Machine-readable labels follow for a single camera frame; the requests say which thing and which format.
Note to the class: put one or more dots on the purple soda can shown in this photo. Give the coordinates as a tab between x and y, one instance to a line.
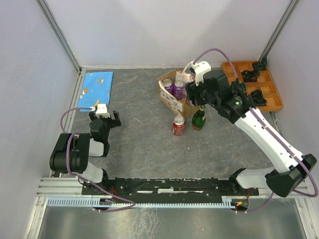
178	89
168	85

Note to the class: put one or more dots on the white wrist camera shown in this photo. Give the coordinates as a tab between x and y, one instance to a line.
199	69
101	110

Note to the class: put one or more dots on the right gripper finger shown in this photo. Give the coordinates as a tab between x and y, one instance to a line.
192	93
204	96

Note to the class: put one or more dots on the rolled green blue sock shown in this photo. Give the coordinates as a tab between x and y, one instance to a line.
239	86

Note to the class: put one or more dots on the rolled dark sock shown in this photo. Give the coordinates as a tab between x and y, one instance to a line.
250	76

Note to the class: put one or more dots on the red cola can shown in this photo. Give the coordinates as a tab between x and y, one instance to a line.
178	125

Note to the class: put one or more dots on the rolled black sock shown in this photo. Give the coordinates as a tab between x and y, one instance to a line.
258	98

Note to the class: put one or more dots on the rolled sock in corner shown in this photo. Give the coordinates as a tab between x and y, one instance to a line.
260	65

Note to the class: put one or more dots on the orange divided tray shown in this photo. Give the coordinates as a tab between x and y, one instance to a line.
264	83

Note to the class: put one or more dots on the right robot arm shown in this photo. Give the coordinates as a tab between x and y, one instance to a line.
291	169

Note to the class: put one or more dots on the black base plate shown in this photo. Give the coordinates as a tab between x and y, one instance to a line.
174	191

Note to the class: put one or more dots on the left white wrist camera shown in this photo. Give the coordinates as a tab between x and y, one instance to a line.
101	110

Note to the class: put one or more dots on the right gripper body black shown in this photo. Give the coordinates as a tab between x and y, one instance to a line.
214	101

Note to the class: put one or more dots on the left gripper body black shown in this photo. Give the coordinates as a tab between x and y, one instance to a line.
108	123

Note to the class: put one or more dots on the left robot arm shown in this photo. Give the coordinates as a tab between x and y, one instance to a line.
71	153

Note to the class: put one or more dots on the blue patterned cloth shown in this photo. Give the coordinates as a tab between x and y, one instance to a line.
96	89

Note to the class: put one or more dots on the aluminium frame rail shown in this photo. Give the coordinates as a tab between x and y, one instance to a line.
70	187

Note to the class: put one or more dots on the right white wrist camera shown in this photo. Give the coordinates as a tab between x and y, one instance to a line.
199	69

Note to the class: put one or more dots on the green glass bottle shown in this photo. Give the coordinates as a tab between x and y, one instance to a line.
199	118

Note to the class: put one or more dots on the blue slotted cable duct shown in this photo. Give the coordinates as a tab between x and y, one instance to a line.
98	203

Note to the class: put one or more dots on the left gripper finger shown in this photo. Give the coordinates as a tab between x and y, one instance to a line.
92	115
116	121

